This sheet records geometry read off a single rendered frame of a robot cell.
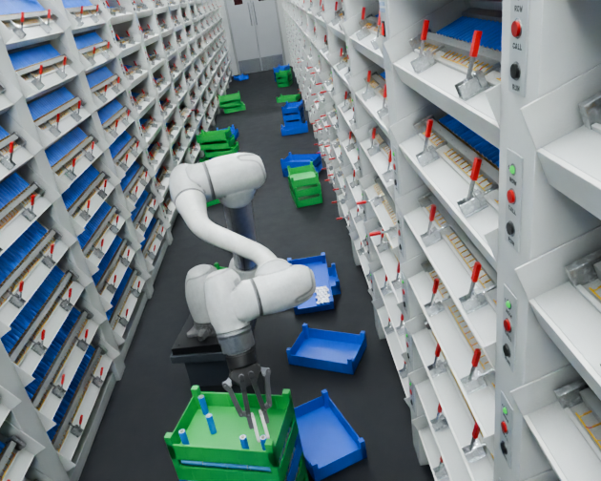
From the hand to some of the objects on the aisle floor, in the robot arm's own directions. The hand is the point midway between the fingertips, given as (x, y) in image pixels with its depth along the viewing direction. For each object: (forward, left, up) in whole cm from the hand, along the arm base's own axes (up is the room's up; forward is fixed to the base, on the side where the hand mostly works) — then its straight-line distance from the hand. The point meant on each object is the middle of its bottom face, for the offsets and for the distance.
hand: (259, 426), depth 136 cm
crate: (-1, +43, -47) cm, 64 cm away
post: (+21, +110, -45) cm, 121 cm away
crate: (-26, +135, -34) cm, 142 cm away
